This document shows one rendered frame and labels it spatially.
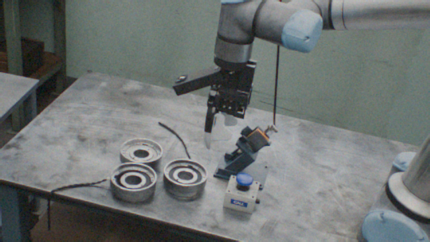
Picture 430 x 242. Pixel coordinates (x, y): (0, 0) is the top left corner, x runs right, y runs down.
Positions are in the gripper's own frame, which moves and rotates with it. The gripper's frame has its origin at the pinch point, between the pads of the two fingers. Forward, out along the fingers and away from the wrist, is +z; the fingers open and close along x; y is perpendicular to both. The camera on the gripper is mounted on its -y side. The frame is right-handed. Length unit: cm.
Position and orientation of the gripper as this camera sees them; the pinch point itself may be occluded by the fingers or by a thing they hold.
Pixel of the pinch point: (208, 137)
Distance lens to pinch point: 114.8
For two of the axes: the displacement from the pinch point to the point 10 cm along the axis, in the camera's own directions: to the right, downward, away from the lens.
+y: 9.7, 2.3, -1.1
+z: -1.4, 8.5, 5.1
